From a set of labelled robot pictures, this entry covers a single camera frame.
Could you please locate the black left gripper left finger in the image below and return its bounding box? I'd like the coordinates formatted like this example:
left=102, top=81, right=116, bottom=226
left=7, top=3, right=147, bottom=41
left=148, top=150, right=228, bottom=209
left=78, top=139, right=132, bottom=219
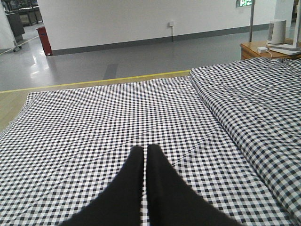
left=61, top=146, right=143, bottom=226

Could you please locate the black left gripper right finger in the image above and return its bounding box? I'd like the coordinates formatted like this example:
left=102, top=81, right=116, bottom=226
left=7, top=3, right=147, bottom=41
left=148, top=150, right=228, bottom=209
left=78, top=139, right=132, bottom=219
left=146, top=144, right=240, bottom=226

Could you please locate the black white checkered bed sheet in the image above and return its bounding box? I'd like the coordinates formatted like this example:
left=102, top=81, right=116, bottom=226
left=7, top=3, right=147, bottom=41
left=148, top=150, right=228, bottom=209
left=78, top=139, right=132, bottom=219
left=0, top=77, right=298, bottom=226

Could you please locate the black white checkered quilt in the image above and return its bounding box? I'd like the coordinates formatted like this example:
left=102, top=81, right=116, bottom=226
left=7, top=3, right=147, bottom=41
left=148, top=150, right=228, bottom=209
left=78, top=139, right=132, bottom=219
left=190, top=57, right=301, bottom=221

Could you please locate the wooden nightstand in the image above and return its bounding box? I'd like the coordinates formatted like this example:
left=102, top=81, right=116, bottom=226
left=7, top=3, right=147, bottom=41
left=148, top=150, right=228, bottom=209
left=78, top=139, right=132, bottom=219
left=240, top=41, right=301, bottom=60

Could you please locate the small white charger box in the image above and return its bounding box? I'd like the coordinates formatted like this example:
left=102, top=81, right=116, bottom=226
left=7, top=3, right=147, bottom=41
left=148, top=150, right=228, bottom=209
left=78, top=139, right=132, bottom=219
left=257, top=47, right=269, bottom=54

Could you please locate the red fire extinguisher box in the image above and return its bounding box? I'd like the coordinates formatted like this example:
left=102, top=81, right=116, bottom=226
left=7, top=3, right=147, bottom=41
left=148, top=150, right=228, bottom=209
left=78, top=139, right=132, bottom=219
left=36, top=26, right=53, bottom=56

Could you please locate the grey metal pole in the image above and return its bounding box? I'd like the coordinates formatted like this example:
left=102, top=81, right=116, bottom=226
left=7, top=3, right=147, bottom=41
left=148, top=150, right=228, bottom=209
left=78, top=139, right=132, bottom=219
left=248, top=0, right=255, bottom=42

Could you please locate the white cylindrical heater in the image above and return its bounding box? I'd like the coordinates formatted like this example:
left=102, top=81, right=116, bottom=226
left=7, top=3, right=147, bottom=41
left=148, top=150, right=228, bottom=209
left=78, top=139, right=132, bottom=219
left=266, top=19, right=286, bottom=46

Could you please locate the green exit sign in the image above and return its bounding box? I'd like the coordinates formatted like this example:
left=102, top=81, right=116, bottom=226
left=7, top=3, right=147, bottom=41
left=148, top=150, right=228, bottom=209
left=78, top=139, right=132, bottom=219
left=235, top=0, right=253, bottom=8

